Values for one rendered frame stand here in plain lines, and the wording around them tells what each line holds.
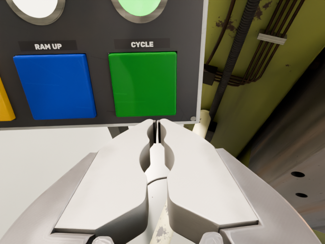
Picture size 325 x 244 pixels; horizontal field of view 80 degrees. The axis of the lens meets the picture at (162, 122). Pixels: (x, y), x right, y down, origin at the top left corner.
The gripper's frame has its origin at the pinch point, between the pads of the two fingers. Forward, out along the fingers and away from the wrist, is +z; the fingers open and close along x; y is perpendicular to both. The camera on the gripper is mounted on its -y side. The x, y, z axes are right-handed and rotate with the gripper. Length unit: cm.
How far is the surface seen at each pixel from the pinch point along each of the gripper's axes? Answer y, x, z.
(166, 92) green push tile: 1.5, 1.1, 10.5
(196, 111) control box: 4.5, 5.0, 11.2
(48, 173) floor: 76, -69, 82
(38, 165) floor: 74, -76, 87
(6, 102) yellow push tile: 2.3, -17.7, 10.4
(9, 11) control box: -7.0, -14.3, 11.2
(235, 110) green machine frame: 20, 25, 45
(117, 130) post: 19.3, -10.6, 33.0
